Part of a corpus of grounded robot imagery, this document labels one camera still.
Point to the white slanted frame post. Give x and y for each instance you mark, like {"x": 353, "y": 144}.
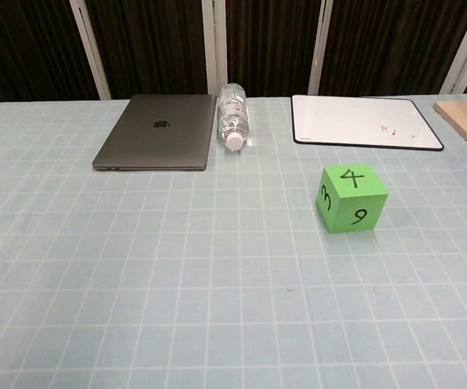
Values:
{"x": 91, "y": 52}
{"x": 466, "y": 52}

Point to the grey closed laptop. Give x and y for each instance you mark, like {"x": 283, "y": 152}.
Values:
{"x": 156, "y": 138}

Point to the pale blue checked tablecloth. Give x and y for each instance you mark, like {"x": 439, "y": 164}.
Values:
{"x": 176, "y": 263}

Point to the white board with black rim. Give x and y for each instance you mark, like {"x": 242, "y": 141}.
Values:
{"x": 359, "y": 117}

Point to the green cube with black numbers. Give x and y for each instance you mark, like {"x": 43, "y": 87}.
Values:
{"x": 355, "y": 215}

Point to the clear plastic water bottle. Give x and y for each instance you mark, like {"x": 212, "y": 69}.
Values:
{"x": 232, "y": 109}

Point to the white upright frame post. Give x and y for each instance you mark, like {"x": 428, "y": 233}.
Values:
{"x": 319, "y": 48}
{"x": 215, "y": 44}

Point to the dark ribbed curtain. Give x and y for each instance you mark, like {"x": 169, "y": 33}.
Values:
{"x": 156, "y": 40}

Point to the light wooden base board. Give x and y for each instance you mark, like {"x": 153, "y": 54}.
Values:
{"x": 466, "y": 121}

